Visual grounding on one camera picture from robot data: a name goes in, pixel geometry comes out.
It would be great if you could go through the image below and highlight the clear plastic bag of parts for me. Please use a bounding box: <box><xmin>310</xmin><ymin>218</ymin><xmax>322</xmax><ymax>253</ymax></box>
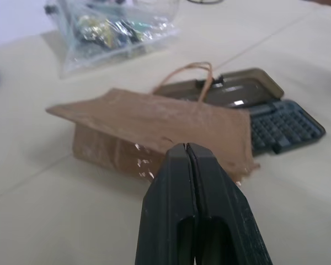
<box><xmin>44</xmin><ymin>0</ymin><xmax>181</xmax><ymax>80</ymax></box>

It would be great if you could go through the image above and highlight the brown paper bag with handles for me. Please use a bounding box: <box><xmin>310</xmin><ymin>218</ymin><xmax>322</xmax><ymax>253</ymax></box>
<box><xmin>45</xmin><ymin>62</ymin><xmax>261</xmax><ymax>184</ymax></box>

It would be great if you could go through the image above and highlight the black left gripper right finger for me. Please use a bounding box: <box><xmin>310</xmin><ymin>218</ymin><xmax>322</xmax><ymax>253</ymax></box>
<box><xmin>187</xmin><ymin>142</ymin><xmax>274</xmax><ymax>265</ymax></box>

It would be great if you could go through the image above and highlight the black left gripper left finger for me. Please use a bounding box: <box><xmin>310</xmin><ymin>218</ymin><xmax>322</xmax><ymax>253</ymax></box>
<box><xmin>135</xmin><ymin>142</ymin><xmax>199</xmax><ymax>265</ymax></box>

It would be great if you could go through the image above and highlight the screwdriver bit set case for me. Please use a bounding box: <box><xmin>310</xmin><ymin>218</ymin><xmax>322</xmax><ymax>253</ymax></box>
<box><xmin>153</xmin><ymin>67</ymin><xmax>327</xmax><ymax>157</ymax></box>

